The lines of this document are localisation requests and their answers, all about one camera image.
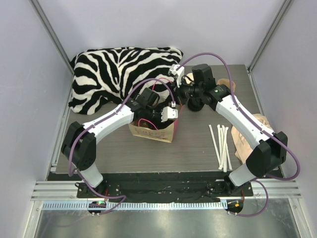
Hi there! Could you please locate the white wrapped straw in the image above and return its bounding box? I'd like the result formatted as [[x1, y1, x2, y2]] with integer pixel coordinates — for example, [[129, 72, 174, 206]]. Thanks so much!
[[224, 126, 232, 171], [217, 124, 223, 170], [221, 126, 227, 172], [209, 124, 222, 170]]

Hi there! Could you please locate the pink paper gift bag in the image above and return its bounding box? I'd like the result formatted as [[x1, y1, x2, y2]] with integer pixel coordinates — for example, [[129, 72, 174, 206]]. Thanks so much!
[[128, 77, 186, 143]]

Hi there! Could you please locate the black cup lid stack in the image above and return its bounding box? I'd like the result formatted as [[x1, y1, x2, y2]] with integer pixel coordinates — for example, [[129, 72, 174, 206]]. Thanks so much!
[[187, 98, 205, 112]]

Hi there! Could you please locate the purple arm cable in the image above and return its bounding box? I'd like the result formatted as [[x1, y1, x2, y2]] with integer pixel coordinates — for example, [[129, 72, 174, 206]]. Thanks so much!
[[68, 78, 178, 216], [177, 52, 302, 218]]

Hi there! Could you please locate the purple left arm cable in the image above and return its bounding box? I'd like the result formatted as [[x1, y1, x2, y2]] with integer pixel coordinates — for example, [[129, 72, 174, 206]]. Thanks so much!
[[68, 78, 178, 216]]

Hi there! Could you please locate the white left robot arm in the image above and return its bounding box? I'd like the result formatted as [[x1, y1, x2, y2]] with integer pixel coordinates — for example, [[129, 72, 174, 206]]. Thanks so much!
[[61, 88, 174, 198]]

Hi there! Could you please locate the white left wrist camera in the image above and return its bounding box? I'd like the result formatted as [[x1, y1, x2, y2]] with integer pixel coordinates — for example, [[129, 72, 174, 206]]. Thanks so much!
[[160, 102, 178, 122]]

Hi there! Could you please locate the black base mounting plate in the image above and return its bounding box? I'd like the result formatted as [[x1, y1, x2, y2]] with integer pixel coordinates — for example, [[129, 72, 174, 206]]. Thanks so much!
[[48, 171, 283, 204]]

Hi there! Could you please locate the stack of paper cups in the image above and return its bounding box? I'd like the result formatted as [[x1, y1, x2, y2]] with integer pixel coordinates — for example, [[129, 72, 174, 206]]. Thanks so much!
[[185, 73, 194, 83]]

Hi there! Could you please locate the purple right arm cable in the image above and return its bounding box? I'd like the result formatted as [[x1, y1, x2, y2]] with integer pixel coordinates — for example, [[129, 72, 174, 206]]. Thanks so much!
[[177, 52, 302, 218]]

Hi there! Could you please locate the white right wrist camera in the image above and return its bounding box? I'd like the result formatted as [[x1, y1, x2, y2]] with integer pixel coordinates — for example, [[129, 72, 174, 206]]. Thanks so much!
[[168, 64, 184, 88]]

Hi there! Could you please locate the perforated metal rail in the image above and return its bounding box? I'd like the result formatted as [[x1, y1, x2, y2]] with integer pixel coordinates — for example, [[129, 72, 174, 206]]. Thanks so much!
[[42, 200, 227, 211]]

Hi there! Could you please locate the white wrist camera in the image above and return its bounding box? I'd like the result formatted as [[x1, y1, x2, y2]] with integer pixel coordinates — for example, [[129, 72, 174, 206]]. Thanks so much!
[[168, 64, 184, 88], [160, 102, 178, 122]]

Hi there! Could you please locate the beige folded cloth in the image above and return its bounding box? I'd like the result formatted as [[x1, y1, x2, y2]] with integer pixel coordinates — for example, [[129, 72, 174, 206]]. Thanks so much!
[[231, 114, 273, 164]]

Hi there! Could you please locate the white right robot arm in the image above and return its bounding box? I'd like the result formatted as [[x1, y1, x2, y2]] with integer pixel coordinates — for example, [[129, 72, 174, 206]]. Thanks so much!
[[169, 64, 288, 196]]

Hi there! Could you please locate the zebra print pillow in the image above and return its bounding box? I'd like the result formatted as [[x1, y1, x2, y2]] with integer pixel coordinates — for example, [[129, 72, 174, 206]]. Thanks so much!
[[68, 47, 183, 115]]

